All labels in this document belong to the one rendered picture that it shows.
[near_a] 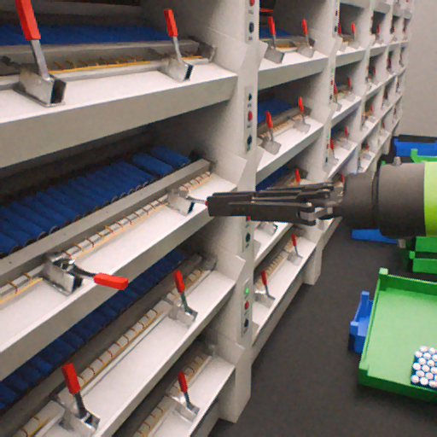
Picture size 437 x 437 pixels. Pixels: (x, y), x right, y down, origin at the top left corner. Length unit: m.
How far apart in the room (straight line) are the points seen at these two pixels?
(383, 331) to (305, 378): 0.24
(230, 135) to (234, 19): 0.19
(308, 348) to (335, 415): 0.25
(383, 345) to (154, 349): 0.74
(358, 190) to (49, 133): 0.37
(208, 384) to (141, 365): 0.30
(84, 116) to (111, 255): 0.18
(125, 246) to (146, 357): 0.20
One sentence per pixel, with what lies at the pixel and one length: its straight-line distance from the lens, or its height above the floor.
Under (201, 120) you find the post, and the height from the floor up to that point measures 0.65.
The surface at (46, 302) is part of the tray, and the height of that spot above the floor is 0.55.
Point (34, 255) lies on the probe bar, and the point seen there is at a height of 0.58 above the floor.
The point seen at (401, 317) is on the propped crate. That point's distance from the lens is 1.44.
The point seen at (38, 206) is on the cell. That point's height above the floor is 0.60.
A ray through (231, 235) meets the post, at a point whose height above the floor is 0.44.
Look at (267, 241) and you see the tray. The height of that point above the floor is 0.35.
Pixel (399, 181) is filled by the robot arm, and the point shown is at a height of 0.64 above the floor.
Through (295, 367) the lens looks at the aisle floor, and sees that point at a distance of 1.37.
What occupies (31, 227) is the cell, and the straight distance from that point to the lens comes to 0.62.
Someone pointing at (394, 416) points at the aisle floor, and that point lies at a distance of 1.27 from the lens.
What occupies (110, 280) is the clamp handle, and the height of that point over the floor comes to 0.57.
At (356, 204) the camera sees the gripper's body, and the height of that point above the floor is 0.60.
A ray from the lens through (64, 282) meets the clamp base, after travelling 0.56.
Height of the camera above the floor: 0.80
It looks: 20 degrees down
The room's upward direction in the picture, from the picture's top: straight up
